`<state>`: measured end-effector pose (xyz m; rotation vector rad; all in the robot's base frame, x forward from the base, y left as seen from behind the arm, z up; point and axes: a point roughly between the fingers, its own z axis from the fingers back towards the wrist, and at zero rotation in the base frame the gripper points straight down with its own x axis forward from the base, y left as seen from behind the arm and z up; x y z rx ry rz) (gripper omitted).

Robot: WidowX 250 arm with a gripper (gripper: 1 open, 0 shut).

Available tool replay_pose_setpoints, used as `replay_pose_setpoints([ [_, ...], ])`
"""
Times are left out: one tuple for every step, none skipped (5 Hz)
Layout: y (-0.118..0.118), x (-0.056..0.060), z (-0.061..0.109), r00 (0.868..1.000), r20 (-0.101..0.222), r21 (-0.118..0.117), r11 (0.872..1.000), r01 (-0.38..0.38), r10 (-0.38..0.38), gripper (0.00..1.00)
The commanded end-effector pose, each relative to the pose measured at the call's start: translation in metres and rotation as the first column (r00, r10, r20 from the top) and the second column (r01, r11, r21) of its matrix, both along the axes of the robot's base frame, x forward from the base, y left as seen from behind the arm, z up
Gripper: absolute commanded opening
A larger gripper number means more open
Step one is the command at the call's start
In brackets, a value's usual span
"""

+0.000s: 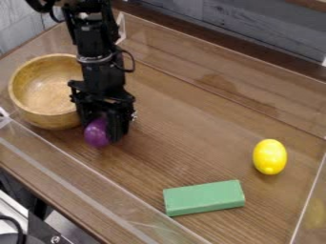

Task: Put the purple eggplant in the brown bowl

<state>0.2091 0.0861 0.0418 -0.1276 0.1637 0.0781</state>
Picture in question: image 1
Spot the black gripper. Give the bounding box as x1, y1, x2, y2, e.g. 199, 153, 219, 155
68, 56, 135, 143

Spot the black metal bracket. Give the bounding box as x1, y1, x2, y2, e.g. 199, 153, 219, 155
27, 212, 72, 244

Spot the yellow toy lemon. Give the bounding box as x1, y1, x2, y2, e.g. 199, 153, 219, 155
252, 139, 287, 175

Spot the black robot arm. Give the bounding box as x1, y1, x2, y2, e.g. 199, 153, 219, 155
24, 0, 135, 143

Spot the clear acrylic corner bracket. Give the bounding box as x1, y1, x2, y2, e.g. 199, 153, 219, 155
115, 11, 126, 45

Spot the brown wooden bowl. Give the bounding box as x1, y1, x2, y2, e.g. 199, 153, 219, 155
8, 53, 81, 130

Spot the black cable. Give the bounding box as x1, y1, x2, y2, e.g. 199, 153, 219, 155
0, 215, 27, 244

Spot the clear acrylic front wall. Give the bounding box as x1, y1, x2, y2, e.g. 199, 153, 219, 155
0, 108, 211, 244

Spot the green rectangular block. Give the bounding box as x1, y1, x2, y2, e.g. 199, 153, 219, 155
163, 180, 246, 216

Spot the purple toy eggplant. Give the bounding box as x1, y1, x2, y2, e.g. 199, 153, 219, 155
84, 117, 111, 148

